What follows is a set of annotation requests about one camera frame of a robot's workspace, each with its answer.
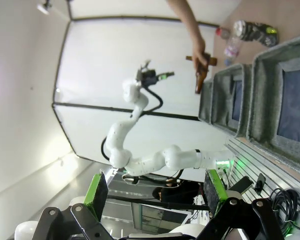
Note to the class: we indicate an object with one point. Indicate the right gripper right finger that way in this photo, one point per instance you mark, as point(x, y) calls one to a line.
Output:
point(213, 192)

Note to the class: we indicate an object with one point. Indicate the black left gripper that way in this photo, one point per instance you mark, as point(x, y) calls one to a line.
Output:
point(148, 78)

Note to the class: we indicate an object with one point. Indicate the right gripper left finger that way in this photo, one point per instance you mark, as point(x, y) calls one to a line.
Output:
point(97, 195)

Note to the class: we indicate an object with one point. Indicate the brown glass bottle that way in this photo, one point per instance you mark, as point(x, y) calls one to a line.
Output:
point(213, 61)
point(200, 81)

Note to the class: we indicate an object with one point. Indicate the clear plastic bottle pink label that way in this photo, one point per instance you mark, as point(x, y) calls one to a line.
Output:
point(232, 46)

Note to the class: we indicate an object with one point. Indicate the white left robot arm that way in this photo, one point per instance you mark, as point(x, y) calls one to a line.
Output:
point(170, 157)

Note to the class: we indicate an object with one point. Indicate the person's right forearm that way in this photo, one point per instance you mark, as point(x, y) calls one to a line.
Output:
point(187, 17)

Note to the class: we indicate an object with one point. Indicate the grey fabric basket labelled Bottle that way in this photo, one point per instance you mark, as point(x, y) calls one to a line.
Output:
point(205, 102)

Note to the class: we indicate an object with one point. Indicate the grey fabric basket labelled Plastic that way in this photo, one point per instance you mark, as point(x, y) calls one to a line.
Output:
point(223, 100)

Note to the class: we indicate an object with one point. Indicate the grey fabric basket labelled Can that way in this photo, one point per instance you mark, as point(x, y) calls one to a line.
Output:
point(265, 100)

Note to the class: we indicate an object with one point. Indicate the crushed black can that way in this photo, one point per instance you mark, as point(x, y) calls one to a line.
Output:
point(258, 32)

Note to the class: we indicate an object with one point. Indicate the person's right hand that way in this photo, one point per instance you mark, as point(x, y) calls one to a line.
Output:
point(199, 53)

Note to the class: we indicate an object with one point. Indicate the smartphone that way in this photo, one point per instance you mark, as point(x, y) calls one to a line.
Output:
point(242, 185)

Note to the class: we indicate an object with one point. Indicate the seated person with black hair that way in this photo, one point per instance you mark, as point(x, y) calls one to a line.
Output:
point(170, 193)

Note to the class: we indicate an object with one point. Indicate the small black device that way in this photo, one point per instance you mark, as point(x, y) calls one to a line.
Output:
point(260, 182)

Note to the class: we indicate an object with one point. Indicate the ceiling lamp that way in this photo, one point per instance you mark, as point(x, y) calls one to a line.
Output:
point(43, 7)

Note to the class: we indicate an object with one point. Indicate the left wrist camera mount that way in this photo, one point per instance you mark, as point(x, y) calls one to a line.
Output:
point(141, 71)

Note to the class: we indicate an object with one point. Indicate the aluminium profile rail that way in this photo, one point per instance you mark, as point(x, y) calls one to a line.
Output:
point(242, 155)

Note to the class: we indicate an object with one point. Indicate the white screen with black frame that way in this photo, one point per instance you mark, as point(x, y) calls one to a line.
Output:
point(95, 62)

